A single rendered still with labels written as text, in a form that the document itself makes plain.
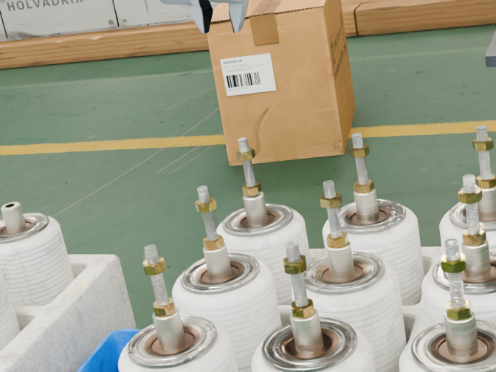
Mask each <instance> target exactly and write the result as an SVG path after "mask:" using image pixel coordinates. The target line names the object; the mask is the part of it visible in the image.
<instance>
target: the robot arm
mask: <svg viewBox="0 0 496 372"><path fill-rule="evenodd" d="M159 1H160V2H162V3H163V4H186V5H187V8H188V10H189V12H190V15H191V16H192V18H193V20H194V21H195V23H196V25H197V27H198V28H199V29H200V31H201V33H204V34H205V33H208V32H209V29H210V22H211V19H212V15H213V8H212V6H211V4H210V2H221V3H229V12H228V13H229V16H230V21H231V24H232V29H233V32H234V33H237V32H240V31H241V29H242V27H243V24H244V19H245V16H246V14H247V8H248V4H249V0H159Z"/></svg>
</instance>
